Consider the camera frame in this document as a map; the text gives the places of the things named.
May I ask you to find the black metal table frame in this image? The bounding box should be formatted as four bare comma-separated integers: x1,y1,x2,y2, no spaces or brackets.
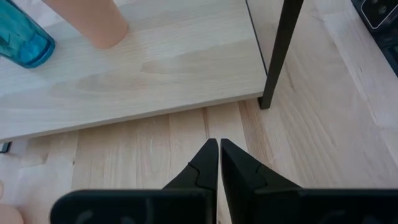
350,0,398,78

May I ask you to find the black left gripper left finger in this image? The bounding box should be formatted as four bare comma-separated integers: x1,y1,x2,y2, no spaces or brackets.
50,138,219,224

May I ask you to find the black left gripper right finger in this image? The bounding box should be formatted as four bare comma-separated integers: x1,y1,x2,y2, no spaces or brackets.
220,138,398,224

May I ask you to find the peach plastic tumbler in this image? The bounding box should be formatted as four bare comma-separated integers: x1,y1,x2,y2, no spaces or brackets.
42,0,129,50

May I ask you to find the wooden shelf with black frame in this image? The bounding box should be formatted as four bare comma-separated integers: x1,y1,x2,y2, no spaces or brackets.
0,0,305,154

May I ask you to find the teal faceted glass tumbler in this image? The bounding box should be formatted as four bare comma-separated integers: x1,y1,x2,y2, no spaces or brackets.
0,0,56,69

